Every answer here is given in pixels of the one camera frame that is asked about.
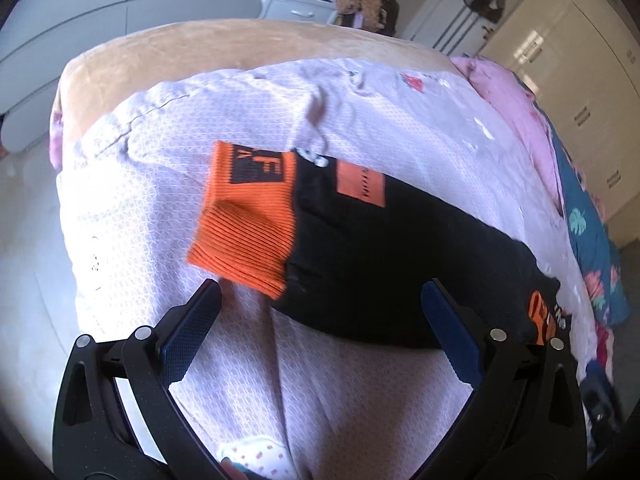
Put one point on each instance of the tan blanket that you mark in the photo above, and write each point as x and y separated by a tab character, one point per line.
225	45

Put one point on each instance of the pink quilt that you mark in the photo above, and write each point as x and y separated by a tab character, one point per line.
520	105

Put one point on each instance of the white door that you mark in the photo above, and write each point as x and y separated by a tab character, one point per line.
450	10

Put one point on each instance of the cream wardrobe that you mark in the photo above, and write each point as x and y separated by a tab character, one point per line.
575	60

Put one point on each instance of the teal floral quilt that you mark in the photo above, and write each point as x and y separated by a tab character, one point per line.
580	200

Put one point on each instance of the white curved cabinet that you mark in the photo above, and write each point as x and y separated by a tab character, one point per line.
100	10

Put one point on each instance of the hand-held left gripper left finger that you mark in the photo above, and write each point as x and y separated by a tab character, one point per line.
192	330

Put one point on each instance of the orange and black sock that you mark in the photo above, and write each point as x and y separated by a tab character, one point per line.
375	260

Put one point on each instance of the black bag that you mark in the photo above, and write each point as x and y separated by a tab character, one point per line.
385	5

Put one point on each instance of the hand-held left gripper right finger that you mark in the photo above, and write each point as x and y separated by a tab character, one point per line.
452	330

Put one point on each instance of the lilac strawberry print sheet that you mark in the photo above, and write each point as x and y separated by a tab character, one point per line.
175	185

